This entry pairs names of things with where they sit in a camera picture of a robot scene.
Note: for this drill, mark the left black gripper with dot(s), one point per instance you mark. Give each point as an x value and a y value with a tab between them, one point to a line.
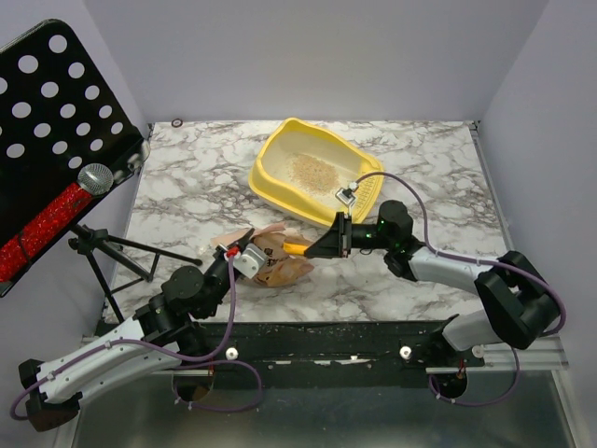
220	251

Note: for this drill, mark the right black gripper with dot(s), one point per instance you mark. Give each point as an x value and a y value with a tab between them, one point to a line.
342	234

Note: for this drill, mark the yellow plastic litter scoop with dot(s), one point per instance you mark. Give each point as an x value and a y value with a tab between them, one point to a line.
294	249

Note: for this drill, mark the pink cat litter bag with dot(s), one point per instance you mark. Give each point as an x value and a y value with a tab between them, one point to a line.
280	269

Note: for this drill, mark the yellow plastic litter box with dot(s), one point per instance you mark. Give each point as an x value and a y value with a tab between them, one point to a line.
270	180

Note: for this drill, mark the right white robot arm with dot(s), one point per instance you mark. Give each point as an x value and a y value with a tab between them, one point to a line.
517	308

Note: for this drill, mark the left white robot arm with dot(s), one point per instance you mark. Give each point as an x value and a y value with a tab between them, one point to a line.
188	323

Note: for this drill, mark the beige tofu litter pellets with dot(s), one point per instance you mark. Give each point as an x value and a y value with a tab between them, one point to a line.
313	174

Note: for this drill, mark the black tripod stand legs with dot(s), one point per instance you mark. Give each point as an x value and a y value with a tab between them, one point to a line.
87	241

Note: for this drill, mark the red glitter microphone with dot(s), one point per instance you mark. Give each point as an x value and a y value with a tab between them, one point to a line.
93	181

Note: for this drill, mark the black perforated music stand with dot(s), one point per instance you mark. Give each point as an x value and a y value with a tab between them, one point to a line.
58	115

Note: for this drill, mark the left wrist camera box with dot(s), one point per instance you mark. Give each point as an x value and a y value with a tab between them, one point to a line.
250	261

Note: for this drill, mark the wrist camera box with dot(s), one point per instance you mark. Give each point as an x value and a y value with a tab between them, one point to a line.
250	261
346	195

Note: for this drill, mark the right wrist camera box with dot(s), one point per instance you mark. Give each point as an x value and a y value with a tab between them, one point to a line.
346	195

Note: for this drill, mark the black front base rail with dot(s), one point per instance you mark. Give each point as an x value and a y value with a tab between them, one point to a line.
326	354

